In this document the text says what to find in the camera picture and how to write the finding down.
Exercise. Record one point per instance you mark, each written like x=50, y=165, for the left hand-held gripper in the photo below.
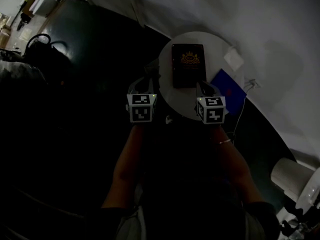
x=141, y=109

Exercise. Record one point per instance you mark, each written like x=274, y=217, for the person's left forearm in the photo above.
x=125, y=169

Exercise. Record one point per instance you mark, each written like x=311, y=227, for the black bag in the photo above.
x=45, y=51

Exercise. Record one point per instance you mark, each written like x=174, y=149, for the person's dark top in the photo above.
x=185, y=214

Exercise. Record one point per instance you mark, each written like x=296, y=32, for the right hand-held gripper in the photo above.
x=212, y=110

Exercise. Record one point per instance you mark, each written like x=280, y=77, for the person's right forearm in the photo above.
x=237, y=174

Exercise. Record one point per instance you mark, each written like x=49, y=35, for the blue notebook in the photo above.
x=231, y=94

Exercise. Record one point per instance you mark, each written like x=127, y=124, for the white low cabinet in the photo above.
x=46, y=4

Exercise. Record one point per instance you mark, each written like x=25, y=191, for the round white side table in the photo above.
x=180, y=101

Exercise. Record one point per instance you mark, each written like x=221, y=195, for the small white floor object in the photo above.
x=168, y=119

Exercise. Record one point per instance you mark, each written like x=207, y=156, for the black book with gold crest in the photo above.
x=188, y=66

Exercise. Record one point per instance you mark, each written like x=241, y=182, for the white wall socket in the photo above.
x=253, y=83

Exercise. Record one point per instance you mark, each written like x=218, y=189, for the white tissue pack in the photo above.
x=233, y=59

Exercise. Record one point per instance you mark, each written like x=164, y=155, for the white ribbed cylinder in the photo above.
x=290, y=179

